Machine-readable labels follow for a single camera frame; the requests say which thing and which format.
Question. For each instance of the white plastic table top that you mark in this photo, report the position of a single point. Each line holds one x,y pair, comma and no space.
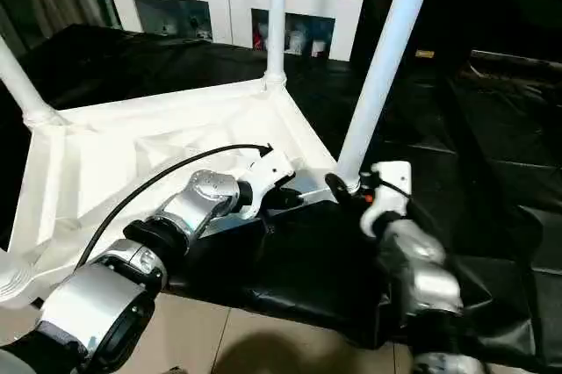
114,163

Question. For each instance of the white plastic table leg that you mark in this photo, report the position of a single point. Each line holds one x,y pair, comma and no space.
22,75
10,276
386,58
277,14

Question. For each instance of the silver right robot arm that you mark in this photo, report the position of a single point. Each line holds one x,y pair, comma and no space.
421,277

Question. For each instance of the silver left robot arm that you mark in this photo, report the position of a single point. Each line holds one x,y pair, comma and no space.
140,260

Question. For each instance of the black work mat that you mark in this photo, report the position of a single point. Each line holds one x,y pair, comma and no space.
474,181

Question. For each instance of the small tan tag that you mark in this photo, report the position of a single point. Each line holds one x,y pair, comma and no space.
424,53

